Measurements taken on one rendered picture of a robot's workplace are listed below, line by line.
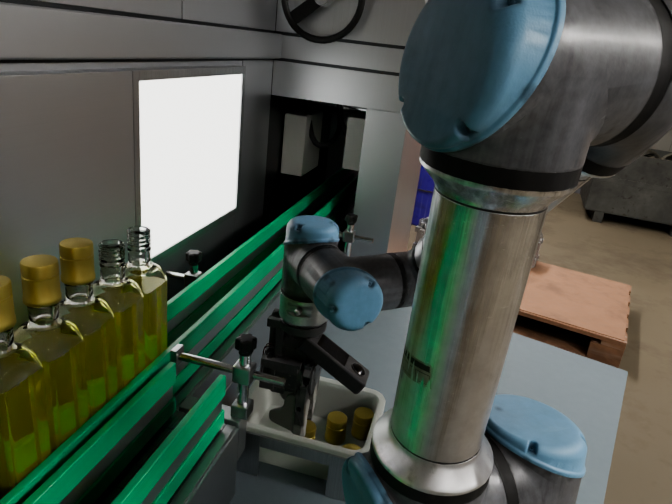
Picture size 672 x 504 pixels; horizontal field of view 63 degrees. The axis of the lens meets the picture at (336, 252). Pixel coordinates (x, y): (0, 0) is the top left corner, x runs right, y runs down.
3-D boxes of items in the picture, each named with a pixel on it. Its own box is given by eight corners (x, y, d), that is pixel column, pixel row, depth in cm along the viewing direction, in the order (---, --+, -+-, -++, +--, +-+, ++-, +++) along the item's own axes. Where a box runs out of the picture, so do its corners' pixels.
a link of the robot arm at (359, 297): (414, 271, 68) (372, 239, 77) (330, 281, 63) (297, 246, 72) (406, 327, 71) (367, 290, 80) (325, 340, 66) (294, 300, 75)
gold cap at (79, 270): (73, 270, 63) (71, 234, 62) (102, 275, 63) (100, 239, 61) (53, 282, 60) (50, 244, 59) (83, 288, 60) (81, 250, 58)
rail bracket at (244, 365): (178, 389, 83) (179, 315, 78) (284, 417, 79) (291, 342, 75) (168, 401, 80) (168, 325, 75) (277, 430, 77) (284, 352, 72)
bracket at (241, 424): (189, 430, 85) (190, 392, 82) (246, 446, 83) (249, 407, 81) (177, 445, 82) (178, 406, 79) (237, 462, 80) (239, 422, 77)
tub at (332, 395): (263, 402, 103) (266, 362, 100) (381, 432, 99) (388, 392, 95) (223, 465, 87) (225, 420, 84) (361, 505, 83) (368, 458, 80)
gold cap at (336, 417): (347, 434, 95) (350, 413, 93) (342, 447, 92) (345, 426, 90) (327, 429, 96) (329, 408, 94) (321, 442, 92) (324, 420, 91)
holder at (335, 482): (237, 398, 104) (239, 362, 101) (379, 435, 99) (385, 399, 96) (192, 458, 88) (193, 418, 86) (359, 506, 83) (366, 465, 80)
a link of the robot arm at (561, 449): (594, 536, 61) (621, 433, 57) (498, 576, 56) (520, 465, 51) (518, 466, 71) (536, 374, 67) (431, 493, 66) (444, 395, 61)
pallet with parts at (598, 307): (631, 311, 352) (651, 254, 338) (615, 376, 273) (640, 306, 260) (430, 251, 415) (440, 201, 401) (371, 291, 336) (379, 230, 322)
